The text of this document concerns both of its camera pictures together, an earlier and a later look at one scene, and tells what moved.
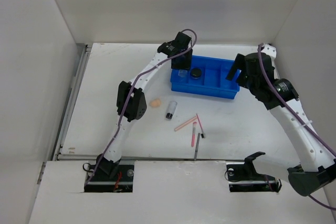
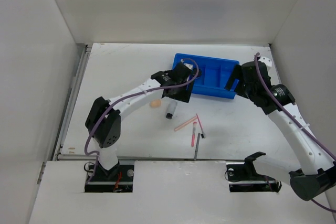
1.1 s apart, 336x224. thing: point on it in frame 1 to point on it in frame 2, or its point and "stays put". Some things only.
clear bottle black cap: x=171 y=109 stays put
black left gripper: x=185 y=65 to x=182 y=96
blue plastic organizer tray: x=213 y=81 stays put
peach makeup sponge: x=155 y=103 stays put
